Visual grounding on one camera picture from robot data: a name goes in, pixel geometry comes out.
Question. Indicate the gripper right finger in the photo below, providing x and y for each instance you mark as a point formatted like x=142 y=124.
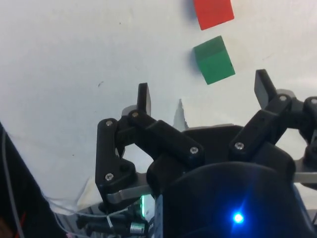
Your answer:
x=262 y=124

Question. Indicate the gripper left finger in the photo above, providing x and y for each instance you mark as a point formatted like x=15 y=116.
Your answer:
x=106 y=148

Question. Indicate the red cube block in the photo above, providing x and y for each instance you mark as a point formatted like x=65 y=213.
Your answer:
x=213 y=12

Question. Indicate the green cube block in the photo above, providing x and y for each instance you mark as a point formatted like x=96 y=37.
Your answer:
x=215 y=64

